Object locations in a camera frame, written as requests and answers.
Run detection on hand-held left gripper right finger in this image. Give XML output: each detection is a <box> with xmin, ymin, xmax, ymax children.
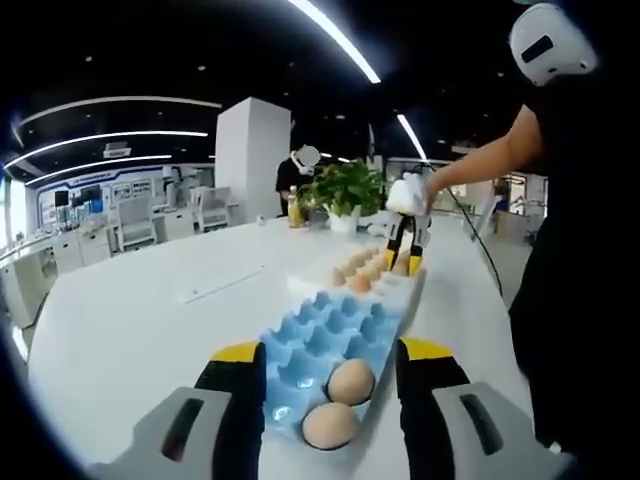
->
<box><xmin>396</xmin><ymin>336</ymin><xmax>574</xmax><ymax>480</ymax></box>

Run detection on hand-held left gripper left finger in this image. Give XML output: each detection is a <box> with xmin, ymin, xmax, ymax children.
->
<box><xmin>89</xmin><ymin>341</ymin><xmax>267</xmax><ymax>480</ymax></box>

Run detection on white egg tray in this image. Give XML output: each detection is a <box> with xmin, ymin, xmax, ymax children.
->
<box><xmin>285</xmin><ymin>245</ymin><xmax>429</xmax><ymax>346</ymax></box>

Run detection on group of tan eggs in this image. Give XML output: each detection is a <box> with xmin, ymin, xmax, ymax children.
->
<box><xmin>302</xmin><ymin>248</ymin><xmax>401</xmax><ymax>451</ymax></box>

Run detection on blue egg tray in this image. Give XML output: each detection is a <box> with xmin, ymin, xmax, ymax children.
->
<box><xmin>258</xmin><ymin>289</ymin><xmax>407</xmax><ymax>446</ymax></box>

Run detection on person's right hand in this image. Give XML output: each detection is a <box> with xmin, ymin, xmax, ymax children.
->
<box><xmin>423</xmin><ymin>174</ymin><xmax>454</xmax><ymax>211</ymax></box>

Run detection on long ceiling light strip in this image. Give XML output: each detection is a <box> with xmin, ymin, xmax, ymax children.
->
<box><xmin>397</xmin><ymin>113</ymin><xmax>426</xmax><ymax>161</ymax></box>
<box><xmin>288</xmin><ymin>0</ymin><xmax>382</xmax><ymax>84</ymax></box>

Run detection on potted green plant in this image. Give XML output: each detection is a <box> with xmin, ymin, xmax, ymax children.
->
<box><xmin>298</xmin><ymin>158</ymin><xmax>390</xmax><ymax>235</ymax></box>

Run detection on yellow bottle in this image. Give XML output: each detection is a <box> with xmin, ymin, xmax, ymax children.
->
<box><xmin>287</xmin><ymin>184</ymin><xmax>307</xmax><ymax>230</ymax></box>

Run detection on white table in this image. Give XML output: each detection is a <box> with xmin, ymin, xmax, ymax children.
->
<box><xmin>27</xmin><ymin>212</ymin><xmax>576</xmax><ymax>480</ymax></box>

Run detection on person in dark clothes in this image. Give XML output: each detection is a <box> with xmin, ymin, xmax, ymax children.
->
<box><xmin>508</xmin><ymin>59</ymin><xmax>640</xmax><ymax>454</ymax></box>

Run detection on white square pillar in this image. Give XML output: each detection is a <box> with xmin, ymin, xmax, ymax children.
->
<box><xmin>215</xmin><ymin>97</ymin><xmax>292</xmax><ymax>224</ymax></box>

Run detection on white office chair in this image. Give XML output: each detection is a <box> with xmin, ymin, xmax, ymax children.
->
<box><xmin>193</xmin><ymin>186</ymin><xmax>232</xmax><ymax>234</ymax></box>
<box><xmin>117</xmin><ymin>193</ymin><xmax>156</xmax><ymax>251</ymax></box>

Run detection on white office cabinets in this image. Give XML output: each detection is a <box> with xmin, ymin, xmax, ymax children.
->
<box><xmin>0</xmin><ymin>227</ymin><xmax>119</xmax><ymax>331</ymax></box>

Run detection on white worn device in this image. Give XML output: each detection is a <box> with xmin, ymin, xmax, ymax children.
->
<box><xmin>509</xmin><ymin>2</ymin><xmax>599</xmax><ymax>87</ymax></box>

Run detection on curved ceiling light strip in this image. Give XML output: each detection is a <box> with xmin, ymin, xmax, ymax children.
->
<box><xmin>3</xmin><ymin>130</ymin><xmax>210</xmax><ymax>170</ymax></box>

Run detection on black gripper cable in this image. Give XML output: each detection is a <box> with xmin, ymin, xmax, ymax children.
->
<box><xmin>447</xmin><ymin>187</ymin><xmax>507</xmax><ymax>299</ymax></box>

